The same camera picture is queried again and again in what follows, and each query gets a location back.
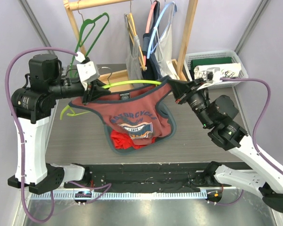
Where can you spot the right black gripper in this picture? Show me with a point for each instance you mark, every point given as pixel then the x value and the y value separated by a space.
pixel 183 92

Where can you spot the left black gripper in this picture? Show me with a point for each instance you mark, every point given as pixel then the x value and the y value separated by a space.
pixel 94 90

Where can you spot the lime green hanger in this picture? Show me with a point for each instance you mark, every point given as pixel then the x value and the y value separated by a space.
pixel 113 79

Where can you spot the rust red printed tank top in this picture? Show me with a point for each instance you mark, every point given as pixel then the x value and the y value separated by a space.
pixel 139 112

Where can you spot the grey tank top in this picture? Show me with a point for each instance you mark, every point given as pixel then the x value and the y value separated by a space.
pixel 132 65

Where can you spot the dark green hanger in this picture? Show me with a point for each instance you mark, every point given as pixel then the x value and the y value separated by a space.
pixel 94 26

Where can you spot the yellow wooden hanger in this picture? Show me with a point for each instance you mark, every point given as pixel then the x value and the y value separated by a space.
pixel 131 28

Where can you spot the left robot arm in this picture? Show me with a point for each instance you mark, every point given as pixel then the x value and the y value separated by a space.
pixel 31 107

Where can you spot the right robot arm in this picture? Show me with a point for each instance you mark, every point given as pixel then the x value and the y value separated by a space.
pixel 218 116

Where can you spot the navy tank top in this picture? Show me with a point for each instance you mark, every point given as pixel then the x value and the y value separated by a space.
pixel 153 71

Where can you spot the white tank top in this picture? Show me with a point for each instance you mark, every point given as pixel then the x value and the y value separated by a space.
pixel 163 55

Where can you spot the light blue hanger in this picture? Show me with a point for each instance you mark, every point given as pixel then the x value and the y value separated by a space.
pixel 155 38

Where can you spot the pink hanger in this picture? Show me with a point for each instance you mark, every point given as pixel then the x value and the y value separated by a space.
pixel 151 16

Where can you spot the grey plastic basin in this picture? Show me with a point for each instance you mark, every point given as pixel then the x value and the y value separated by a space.
pixel 118 151

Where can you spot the wooden clothes rack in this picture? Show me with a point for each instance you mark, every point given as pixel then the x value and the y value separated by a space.
pixel 70 7

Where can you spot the green folded cloth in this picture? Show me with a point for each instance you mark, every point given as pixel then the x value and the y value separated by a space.
pixel 210 61

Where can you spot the white printed folded cloth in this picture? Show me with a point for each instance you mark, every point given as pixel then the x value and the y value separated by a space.
pixel 231 70

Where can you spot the white plastic basket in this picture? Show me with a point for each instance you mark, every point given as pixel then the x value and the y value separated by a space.
pixel 218 54

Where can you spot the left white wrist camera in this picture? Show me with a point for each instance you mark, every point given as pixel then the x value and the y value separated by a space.
pixel 87 70

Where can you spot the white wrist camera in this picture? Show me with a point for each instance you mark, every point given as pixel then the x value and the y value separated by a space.
pixel 211 77
pixel 87 70

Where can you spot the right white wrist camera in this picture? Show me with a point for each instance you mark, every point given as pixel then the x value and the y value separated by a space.
pixel 211 77

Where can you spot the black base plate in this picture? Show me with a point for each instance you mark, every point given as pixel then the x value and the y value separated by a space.
pixel 151 178

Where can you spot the white slotted cable duct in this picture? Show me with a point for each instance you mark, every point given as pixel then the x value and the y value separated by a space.
pixel 85 194

